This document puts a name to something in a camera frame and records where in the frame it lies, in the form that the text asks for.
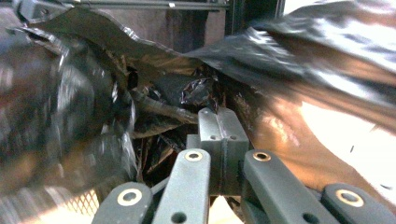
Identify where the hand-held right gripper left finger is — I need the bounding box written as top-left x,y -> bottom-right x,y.
186,106 -> 224,196

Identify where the beige plastic mesh basket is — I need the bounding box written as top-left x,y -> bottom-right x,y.
64,189 -> 101,217

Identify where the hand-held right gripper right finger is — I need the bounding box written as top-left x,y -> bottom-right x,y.
222,106 -> 250,196

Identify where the grey metal rail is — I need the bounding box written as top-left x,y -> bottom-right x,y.
73,0 -> 232,11

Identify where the black plastic garbage bag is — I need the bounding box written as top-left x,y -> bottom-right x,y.
0,0 -> 396,216

